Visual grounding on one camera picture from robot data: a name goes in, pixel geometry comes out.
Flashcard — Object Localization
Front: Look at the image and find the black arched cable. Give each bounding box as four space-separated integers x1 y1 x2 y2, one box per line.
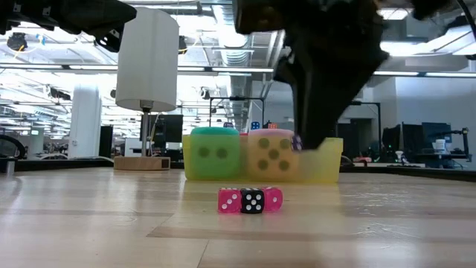
0 133 26 161

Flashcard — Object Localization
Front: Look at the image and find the white shade table lamp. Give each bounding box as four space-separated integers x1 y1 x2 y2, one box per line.
113 7 180 171

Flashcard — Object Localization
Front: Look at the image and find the white pillar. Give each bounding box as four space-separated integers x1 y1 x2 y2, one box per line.
68 83 103 159

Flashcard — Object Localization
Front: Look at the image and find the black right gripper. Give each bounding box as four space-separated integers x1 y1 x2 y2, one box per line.
273 22 390 150

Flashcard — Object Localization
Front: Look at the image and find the black ceiling device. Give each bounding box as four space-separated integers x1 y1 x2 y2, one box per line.
7 32 29 51

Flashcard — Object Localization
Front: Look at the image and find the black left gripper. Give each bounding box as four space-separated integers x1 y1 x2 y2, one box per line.
0 0 138 54

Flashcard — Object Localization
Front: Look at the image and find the black metal rack frame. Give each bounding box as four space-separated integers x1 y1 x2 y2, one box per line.
349 100 382 131

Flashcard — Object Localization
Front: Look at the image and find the black computer monitor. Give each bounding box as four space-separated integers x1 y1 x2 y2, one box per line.
140 114 184 152
381 125 423 165
422 122 453 144

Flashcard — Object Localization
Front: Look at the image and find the small black die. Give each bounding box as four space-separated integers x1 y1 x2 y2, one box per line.
239 188 266 215

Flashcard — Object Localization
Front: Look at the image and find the long ceiling light strip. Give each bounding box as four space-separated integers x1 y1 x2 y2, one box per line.
0 63 476 78

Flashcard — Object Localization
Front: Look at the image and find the pink foam die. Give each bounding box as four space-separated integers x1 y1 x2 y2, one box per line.
247 128 300 182

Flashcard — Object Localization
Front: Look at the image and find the yellow translucent plastic tray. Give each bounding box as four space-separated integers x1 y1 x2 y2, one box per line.
182 135 344 184

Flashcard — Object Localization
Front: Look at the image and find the teal foam die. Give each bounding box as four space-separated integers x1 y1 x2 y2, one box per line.
189 126 241 180

